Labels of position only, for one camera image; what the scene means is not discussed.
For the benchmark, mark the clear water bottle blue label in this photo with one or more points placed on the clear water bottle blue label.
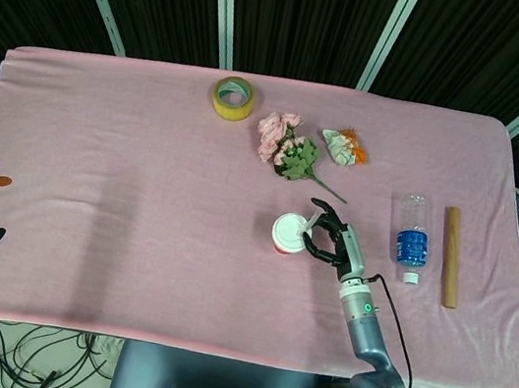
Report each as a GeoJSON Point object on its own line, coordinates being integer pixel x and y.
{"type": "Point", "coordinates": [411, 246]}

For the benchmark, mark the white red paper cup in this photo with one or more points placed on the white red paper cup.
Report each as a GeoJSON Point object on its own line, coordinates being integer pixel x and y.
{"type": "Point", "coordinates": [285, 230]}

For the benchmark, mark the yellow tape roll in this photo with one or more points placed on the yellow tape roll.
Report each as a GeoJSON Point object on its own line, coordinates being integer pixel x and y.
{"type": "Point", "coordinates": [230, 113]}

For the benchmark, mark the wooden rolling stick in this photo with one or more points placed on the wooden rolling stick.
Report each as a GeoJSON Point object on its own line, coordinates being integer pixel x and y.
{"type": "Point", "coordinates": [451, 256]}

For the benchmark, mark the crumpled white orange wrapper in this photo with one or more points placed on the crumpled white orange wrapper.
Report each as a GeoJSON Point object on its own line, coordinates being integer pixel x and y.
{"type": "Point", "coordinates": [344, 148]}

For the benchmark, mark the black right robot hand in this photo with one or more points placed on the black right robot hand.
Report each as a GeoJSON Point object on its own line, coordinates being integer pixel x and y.
{"type": "Point", "coordinates": [347, 248]}

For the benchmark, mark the pink tablecloth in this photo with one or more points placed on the pink tablecloth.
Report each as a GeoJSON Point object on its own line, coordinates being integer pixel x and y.
{"type": "Point", "coordinates": [141, 184]}

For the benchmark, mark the white double frame post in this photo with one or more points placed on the white double frame post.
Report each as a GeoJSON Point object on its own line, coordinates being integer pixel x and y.
{"type": "Point", "coordinates": [225, 9]}

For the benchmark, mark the translucent white drinking straw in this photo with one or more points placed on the translucent white drinking straw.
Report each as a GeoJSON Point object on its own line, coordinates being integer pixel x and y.
{"type": "Point", "coordinates": [310, 225]}

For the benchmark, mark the pink artificial flower bouquet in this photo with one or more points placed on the pink artificial flower bouquet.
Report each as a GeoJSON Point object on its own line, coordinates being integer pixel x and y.
{"type": "Point", "coordinates": [270, 128]}

